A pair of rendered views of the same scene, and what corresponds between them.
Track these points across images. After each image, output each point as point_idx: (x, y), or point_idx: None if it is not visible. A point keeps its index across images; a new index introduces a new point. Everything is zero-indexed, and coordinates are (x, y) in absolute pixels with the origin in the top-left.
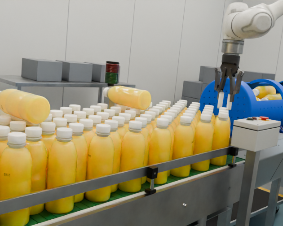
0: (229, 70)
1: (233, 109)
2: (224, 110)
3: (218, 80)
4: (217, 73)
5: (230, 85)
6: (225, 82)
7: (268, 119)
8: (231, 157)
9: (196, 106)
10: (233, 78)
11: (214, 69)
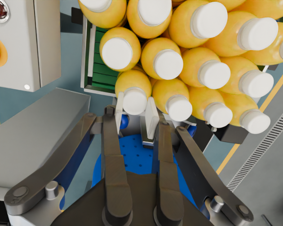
0: (120, 194)
1: (137, 168)
2: (117, 60)
3: (185, 164)
4: (210, 184)
5: (115, 132)
6: (152, 163)
7: None
8: (111, 75)
9: (207, 68)
10: (102, 169)
11: (245, 207)
